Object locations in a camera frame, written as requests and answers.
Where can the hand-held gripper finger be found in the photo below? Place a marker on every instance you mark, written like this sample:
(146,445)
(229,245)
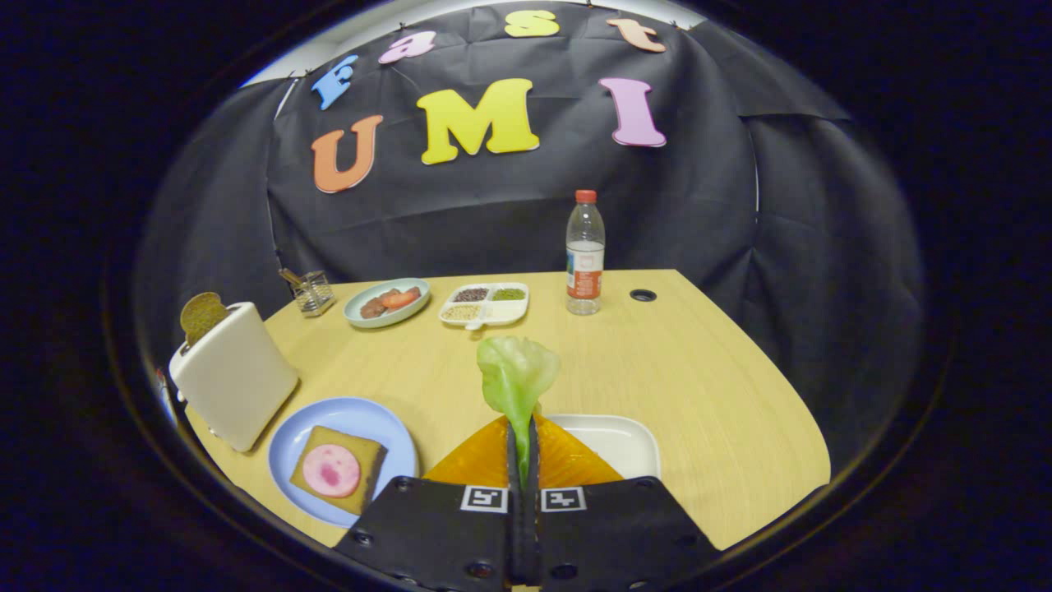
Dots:
(532,530)
(513,530)

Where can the green lettuce leaf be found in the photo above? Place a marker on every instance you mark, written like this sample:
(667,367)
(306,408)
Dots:
(514,374)

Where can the brown toast slice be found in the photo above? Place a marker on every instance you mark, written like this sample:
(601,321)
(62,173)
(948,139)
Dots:
(201,315)

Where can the white square plate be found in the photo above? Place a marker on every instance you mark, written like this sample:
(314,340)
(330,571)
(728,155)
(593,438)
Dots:
(625,444)

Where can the brown bread slice with crust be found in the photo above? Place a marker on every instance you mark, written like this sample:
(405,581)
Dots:
(368,457)

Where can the pink ham slice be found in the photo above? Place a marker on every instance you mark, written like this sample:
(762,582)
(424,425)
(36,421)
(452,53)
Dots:
(331,470)

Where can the blue round plate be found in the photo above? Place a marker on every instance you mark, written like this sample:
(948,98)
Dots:
(345,413)

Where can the white divided dish with grains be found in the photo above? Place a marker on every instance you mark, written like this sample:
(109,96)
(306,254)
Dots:
(505,311)

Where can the teal round plate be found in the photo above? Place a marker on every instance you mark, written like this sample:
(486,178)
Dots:
(411,316)

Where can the red sausage slice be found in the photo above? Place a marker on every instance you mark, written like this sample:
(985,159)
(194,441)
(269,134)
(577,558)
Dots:
(401,298)

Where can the black table grommet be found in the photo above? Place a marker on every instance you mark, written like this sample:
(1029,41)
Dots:
(643,294)

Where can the brown meat slice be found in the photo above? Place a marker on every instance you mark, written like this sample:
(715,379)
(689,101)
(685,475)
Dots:
(373,308)

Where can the clear bottle with red cap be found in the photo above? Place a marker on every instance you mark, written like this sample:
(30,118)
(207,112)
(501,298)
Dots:
(584,263)

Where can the clear holder with sticks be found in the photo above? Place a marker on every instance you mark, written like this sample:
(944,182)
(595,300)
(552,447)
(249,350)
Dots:
(312,294)

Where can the white toaster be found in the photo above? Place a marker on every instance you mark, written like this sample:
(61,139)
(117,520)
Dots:
(238,378)

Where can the black backdrop cloth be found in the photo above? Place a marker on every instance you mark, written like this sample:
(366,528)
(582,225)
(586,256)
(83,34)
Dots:
(493,214)

